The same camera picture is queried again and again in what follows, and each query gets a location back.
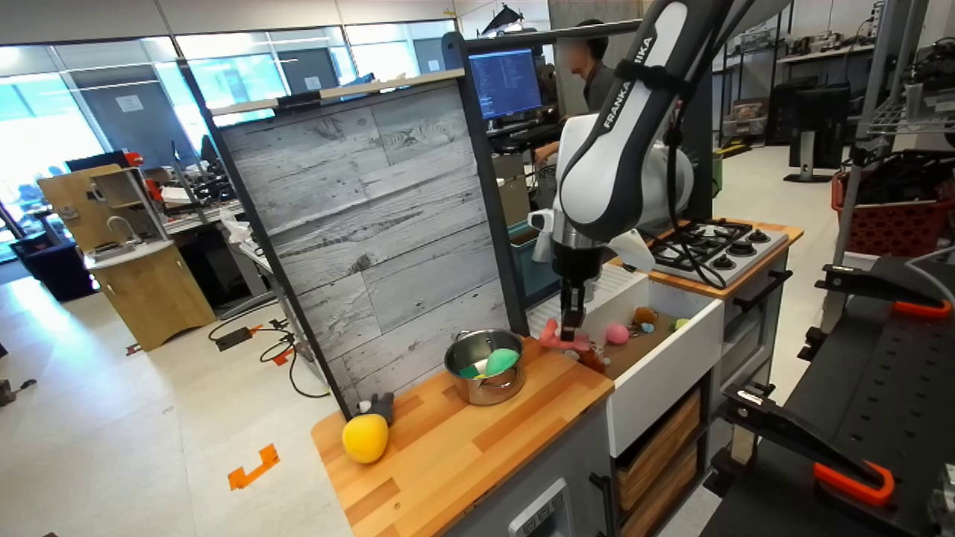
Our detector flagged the blue storage bin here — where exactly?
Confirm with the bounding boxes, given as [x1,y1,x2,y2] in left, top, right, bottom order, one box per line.
[505,220,569,306]

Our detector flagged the black panel foot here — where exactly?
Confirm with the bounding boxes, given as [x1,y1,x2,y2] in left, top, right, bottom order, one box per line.
[348,387,398,430]

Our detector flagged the silver metal pot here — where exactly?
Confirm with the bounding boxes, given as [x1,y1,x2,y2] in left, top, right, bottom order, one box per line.
[441,328,532,408]

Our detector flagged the computer monitor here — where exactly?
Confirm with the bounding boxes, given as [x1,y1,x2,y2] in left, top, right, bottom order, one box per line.
[466,45,545,129]

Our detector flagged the seated person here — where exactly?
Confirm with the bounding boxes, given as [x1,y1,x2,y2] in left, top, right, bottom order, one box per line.
[532,14,623,167]

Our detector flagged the pink bunny doll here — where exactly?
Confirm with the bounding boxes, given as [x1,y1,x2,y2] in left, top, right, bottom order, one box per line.
[533,315,601,367]

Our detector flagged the white sink basin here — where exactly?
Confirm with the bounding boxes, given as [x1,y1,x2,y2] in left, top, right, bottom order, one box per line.
[526,263,729,460]

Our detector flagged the yellow lemon toy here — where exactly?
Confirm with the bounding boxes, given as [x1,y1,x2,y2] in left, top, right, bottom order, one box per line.
[339,412,393,467]

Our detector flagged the brown plush toy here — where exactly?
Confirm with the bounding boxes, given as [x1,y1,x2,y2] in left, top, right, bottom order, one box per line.
[629,303,663,337]

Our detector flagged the grey wood backdrop panel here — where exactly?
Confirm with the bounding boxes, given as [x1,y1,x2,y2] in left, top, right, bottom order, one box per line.
[211,69,532,418]

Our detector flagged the black floor cables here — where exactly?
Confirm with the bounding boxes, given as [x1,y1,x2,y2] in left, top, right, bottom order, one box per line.
[207,312,332,402]

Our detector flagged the black pegboard table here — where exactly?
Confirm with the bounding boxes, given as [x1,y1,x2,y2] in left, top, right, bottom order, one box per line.
[699,248,955,537]

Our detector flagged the orange plush toy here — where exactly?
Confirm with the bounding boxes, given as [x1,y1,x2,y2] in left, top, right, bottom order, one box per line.
[577,340,611,378]

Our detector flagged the black burner stove top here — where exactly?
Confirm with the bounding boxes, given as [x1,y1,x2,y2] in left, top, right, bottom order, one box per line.
[636,218,787,293]

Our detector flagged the wooden toy kitchen unit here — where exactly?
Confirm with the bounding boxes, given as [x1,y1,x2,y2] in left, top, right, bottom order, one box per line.
[308,218,806,537]

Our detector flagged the red crate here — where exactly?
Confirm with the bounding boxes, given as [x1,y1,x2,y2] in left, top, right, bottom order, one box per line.
[832,172,955,258]

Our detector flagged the orange black bar clamp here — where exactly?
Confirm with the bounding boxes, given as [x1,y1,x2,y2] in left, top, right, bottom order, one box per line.
[815,263,955,324]
[718,382,899,512]

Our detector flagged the wooden cabinet with sink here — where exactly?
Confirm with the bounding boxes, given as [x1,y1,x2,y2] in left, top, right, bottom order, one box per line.
[36,161,217,351]

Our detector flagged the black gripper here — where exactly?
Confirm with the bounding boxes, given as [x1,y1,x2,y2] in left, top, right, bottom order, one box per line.
[553,245,602,343]

